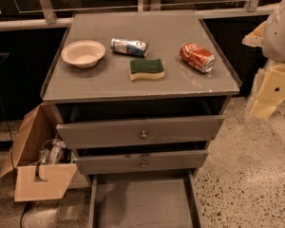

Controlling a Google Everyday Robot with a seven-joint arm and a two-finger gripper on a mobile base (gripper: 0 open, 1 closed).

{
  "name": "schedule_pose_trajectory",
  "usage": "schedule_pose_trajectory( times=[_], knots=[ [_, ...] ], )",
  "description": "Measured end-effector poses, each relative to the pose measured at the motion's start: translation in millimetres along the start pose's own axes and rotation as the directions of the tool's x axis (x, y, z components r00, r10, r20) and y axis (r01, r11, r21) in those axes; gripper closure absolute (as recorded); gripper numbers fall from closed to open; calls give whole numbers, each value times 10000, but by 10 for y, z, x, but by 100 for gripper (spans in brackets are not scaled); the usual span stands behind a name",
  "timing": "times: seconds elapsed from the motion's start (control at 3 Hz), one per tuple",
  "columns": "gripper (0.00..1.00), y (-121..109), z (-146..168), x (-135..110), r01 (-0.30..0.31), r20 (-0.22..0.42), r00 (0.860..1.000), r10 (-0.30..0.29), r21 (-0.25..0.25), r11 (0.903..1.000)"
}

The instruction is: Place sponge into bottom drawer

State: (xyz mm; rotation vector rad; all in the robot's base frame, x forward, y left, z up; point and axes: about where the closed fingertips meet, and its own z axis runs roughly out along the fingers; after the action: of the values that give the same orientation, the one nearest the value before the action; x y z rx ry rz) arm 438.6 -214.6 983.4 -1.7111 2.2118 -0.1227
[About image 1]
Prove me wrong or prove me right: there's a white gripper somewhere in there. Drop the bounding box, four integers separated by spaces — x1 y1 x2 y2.
242 0 285 120

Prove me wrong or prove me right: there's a green yellow sponge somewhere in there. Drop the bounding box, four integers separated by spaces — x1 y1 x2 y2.
130 59 165 81

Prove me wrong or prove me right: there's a grey top drawer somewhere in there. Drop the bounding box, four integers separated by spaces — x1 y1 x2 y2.
57 115 224 149

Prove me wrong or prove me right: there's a grey drawer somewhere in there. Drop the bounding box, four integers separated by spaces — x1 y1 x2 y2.
57 115 224 149
88 169 205 228
75 150 208 175

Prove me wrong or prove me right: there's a grey drawer cabinet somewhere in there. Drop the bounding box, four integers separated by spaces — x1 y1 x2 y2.
40 10 242 228

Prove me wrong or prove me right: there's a grey middle drawer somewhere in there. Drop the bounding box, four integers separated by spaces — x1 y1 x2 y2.
75 150 208 175

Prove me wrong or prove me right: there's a grey bottom drawer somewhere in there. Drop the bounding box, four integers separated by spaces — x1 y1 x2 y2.
88 169 205 228

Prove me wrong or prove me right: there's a red cola can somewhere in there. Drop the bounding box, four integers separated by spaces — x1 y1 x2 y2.
180 43 216 73

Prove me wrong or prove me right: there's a metal window railing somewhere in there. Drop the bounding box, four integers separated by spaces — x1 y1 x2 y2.
0 0 285 32

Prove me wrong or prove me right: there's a crushed blue silver can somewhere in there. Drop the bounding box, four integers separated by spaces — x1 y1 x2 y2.
110 38 148 57

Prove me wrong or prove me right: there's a beige paper bowl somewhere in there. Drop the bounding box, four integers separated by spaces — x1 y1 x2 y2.
61 40 105 68

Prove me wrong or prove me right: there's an open cardboard box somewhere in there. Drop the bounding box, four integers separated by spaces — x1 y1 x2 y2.
0 104 89 201

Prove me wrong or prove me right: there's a black floor cable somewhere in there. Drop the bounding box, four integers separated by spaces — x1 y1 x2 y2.
19 200 32 228

